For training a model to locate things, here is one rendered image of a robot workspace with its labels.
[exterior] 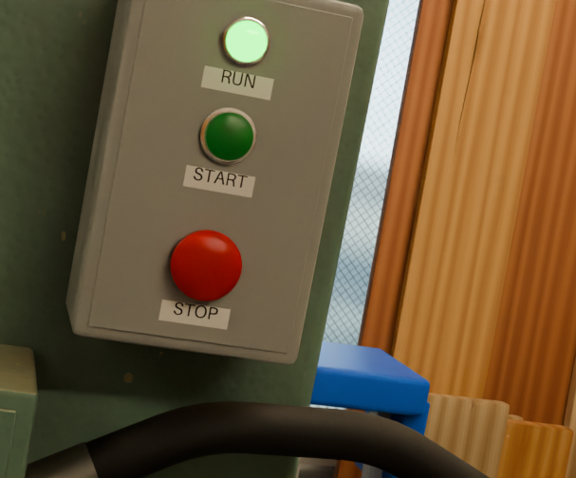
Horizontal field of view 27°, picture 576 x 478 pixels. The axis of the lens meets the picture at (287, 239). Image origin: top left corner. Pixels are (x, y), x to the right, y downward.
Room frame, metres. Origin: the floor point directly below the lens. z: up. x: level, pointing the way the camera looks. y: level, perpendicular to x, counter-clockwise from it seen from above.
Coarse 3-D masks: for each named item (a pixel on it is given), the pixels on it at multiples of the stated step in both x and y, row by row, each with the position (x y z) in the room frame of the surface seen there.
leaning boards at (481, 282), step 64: (448, 0) 1.99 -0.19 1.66; (512, 0) 2.00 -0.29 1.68; (448, 64) 1.96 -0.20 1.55; (512, 64) 2.00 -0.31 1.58; (448, 128) 1.96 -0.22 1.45; (512, 128) 2.00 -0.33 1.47; (384, 192) 1.98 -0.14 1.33; (448, 192) 1.96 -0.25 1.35; (512, 192) 2.00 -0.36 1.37; (384, 256) 1.96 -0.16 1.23; (448, 256) 1.96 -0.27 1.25; (512, 256) 2.03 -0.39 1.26; (384, 320) 1.96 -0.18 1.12; (448, 320) 1.96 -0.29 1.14; (512, 320) 2.04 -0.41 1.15; (448, 384) 1.96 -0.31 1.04; (512, 384) 2.04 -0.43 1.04; (448, 448) 1.83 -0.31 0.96; (512, 448) 1.89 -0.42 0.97
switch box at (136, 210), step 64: (128, 0) 0.49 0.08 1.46; (192, 0) 0.50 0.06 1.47; (256, 0) 0.50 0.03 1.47; (320, 0) 0.51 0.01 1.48; (128, 64) 0.49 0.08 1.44; (192, 64) 0.50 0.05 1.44; (256, 64) 0.50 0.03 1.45; (320, 64) 0.51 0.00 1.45; (128, 128) 0.49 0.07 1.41; (192, 128) 0.50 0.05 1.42; (256, 128) 0.50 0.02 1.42; (320, 128) 0.51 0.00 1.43; (128, 192) 0.49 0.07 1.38; (192, 192) 0.50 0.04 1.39; (256, 192) 0.51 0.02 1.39; (320, 192) 0.51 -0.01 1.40; (128, 256) 0.49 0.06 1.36; (256, 256) 0.51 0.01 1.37; (128, 320) 0.49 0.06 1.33; (256, 320) 0.51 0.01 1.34
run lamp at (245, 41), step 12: (240, 24) 0.50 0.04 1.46; (252, 24) 0.50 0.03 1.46; (228, 36) 0.50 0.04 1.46; (240, 36) 0.49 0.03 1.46; (252, 36) 0.50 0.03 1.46; (264, 36) 0.50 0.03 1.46; (228, 48) 0.50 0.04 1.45; (240, 48) 0.50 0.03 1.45; (252, 48) 0.50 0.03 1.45; (264, 48) 0.50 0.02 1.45; (240, 60) 0.50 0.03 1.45; (252, 60) 0.50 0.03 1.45
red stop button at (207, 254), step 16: (192, 240) 0.49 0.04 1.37; (208, 240) 0.49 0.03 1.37; (224, 240) 0.49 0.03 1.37; (176, 256) 0.49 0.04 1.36; (192, 256) 0.49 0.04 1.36; (208, 256) 0.49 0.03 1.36; (224, 256) 0.49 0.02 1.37; (240, 256) 0.50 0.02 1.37; (176, 272) 0.49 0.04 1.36; (192, 272) 0.49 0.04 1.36; (208, 272) 0.49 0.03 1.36; (224, 272) 0.49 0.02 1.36; (240, 272) 0.50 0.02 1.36; (192, 288) 0.49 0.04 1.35; (208, 288) 0.49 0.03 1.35; (224, 288) 0.49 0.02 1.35
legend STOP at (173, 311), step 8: (168, 304) 0.50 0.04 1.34; (176, 304) 0.50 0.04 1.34; (184, 304) 0.50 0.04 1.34; (192, 304) 0.50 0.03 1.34; (160, 312) 0.50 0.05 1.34; (168, 312) 0.50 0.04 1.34; (176, 312) 0.50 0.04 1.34; (184, 312) 0.50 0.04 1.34; (192, 312) 0.50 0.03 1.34; (200, 312) 0.50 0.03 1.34; (208, 312) 0.50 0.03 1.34; (216, 312) 0.50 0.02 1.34; (224, 312) 0.50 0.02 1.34; (160, 320) 0.50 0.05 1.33; (168, 320) 0.50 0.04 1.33; (176, 320) 0.50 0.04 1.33; (184, 320) 0.50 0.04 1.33; (192, 320) 0.50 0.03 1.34; (200, 320) 0.50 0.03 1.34; (208, 320) 0.50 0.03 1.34; (216, 320) 0.50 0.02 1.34; (224, 320) 0.50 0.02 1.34; (224, 328) 0.51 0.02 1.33
